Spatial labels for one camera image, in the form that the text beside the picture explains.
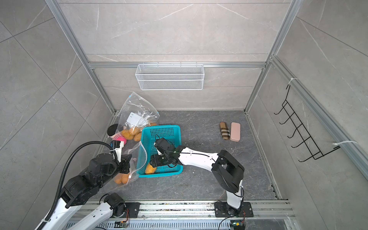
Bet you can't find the smooth brown potato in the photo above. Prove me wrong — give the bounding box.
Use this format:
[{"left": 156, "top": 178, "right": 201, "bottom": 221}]
[{"left": 120, "top": 129, "right": 135, "bottom": 140}]

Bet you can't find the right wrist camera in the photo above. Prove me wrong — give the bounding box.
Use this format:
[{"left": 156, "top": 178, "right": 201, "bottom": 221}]
[{"left": 154, "top": 138, "right": 175, "bottom": 155}]

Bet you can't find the pink dotted clear bag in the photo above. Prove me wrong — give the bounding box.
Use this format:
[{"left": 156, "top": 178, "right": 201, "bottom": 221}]
[{"left": 120, "top": 141, "right": 148, "bottom": 186}]

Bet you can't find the white wire mesh shelf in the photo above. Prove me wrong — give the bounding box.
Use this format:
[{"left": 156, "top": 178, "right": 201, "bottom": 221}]
[{"left": 135, "top": 63, "right": 205, "bottom": 91}]

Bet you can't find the wrinkled brown potato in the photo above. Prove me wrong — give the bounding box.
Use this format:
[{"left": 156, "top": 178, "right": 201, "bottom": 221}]
[{"left": 121, "top": 173, "right": 130, "bottom": 184}]

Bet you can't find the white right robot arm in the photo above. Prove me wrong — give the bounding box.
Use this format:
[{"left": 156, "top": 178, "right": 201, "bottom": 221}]
[{"left": 150, "top": 146, "right": 244, "bottom": 217}]

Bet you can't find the plush doll pink black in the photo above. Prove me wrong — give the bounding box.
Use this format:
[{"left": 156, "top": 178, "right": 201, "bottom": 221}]
[{"left": 106, "top": 124, "right": 127, "bottom": 145}]

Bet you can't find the teal plastic basket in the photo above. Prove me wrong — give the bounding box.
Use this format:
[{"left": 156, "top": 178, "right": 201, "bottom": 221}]
[{"left": 137, "top": 125, "right": 183, "bottom": 178}]

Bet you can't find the brown cylindrical bottle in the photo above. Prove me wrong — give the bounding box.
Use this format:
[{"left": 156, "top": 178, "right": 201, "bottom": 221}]
[{"left": 219, "top": 122, "right": 231, "bottom": 140}]

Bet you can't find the pink rectangular box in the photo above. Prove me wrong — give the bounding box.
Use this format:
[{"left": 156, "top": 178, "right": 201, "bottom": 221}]
[{"left": 230, "top": 122, "right": 241, "bottom": 142}]

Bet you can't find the black wire hook rack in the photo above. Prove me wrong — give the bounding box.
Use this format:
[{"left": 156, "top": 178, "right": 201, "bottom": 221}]
[{"left": 273, "top": 85, "right": 341, "bottom": 163}]

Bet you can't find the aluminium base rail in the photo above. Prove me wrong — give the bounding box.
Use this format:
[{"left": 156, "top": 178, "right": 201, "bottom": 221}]
[{"left": 90, "top": 200, "right": 300, "bottom": 230}]

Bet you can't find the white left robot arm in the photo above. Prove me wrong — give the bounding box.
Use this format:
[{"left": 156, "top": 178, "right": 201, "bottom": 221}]
[{"left": 36, "top": 153, "right": 140, "bottom": 230}]

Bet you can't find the black corrugated cable hose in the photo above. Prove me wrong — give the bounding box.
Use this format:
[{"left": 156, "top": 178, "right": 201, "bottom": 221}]
[{"left": 37, "top": 140, "right": 118, "bottom": 230}]

